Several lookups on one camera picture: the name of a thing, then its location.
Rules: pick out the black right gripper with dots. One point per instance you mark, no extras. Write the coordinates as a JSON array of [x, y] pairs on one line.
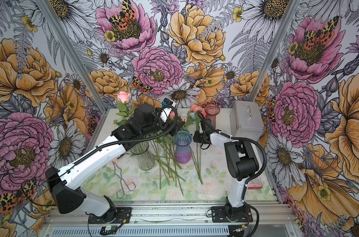
[[196, 138]]

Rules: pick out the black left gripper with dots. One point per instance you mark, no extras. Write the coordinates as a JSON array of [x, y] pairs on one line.
[[156, 111]]

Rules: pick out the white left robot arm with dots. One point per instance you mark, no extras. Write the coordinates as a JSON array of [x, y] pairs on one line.
[[65, 183]]

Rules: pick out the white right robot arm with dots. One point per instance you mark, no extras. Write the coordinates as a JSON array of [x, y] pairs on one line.
[[246, 160]]

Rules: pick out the blue purple glass vase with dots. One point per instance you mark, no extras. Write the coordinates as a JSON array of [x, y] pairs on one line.
[[182, 141]]

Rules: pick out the dark pink glass vase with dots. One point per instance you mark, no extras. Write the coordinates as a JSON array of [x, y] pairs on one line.
[[212, 111]]

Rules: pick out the clear glass vase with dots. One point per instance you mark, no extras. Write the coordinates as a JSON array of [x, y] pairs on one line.
[[146, 159]]

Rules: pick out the floral table mat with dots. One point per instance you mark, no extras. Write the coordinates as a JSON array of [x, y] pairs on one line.
[[204, 178]]

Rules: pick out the pink flower stems on table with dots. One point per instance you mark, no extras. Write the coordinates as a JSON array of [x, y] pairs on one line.
[[180, 179]]

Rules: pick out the grey metal box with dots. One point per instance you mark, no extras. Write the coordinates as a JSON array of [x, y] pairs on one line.
[[246, 120]]

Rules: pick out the metal scissors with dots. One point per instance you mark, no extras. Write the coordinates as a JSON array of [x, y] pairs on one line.
[[124, 184]]

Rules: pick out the red small box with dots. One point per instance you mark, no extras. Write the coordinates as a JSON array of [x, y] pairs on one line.
[[255, 184]]

